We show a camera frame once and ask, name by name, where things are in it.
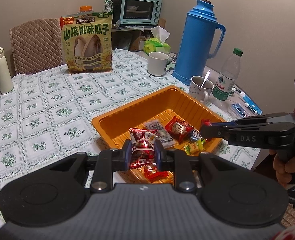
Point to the blue white toothpaste tube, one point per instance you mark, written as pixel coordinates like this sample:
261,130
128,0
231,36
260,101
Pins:
250,103

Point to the plain white cup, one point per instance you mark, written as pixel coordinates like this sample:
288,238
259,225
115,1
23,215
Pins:
157,62

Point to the sunflower seed bag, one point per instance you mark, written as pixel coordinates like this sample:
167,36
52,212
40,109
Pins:
87,41

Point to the green tissue pack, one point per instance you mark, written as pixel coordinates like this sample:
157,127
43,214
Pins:
157,43

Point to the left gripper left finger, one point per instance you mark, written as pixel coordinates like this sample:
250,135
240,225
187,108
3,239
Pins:
108,162

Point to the small red candy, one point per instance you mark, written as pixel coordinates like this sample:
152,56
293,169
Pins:
205,124

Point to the cream thermos bottle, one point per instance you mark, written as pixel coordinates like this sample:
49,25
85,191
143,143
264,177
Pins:
6,84

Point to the right hand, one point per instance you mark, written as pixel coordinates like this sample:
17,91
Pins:
283,171

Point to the quilted brown chair back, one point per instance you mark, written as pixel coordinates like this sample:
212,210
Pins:
36,45

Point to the large red gold snack packet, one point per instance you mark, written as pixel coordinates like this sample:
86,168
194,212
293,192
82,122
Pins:
178,129

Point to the yellow green candy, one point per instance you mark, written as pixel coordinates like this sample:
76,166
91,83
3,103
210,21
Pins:
194,147

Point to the orange plastic tray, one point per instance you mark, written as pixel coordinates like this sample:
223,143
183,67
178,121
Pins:
161,105

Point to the brown red candy packet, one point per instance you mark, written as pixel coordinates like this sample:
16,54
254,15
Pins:
142,146

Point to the white patterned mug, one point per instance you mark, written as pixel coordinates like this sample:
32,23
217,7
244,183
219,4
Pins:
199,90

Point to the dark colourful snack packet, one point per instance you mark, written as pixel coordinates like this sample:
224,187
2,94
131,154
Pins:
195,136

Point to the grey nut mix packet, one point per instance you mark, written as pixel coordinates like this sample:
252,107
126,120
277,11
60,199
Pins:
162,134

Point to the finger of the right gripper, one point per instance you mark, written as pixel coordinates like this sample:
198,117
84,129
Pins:
260,119
222,131

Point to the orange lid jar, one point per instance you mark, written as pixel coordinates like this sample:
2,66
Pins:
85,9

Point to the green patterned tablecloth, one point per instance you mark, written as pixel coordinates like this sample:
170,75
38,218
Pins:
48,116

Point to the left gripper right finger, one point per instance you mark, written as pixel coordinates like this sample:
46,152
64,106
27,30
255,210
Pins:
179,163

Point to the quilted brown chair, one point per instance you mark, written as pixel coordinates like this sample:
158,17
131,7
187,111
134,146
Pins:
36,45
289,216

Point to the blue thermos jug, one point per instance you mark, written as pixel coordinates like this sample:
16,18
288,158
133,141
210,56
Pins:
201,40

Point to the blue white small box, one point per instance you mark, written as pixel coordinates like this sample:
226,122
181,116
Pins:
237,111

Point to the metal spoon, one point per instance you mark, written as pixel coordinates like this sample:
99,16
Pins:
205,78

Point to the clear water bottle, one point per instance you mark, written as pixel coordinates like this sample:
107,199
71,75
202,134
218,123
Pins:
226,80

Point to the quilted brown near chair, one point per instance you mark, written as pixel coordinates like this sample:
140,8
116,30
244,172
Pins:
289,216

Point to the teal toaster oven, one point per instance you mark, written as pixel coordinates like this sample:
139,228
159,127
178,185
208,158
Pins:
136,12

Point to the red double happiness packet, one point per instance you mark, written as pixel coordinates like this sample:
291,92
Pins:
152,173

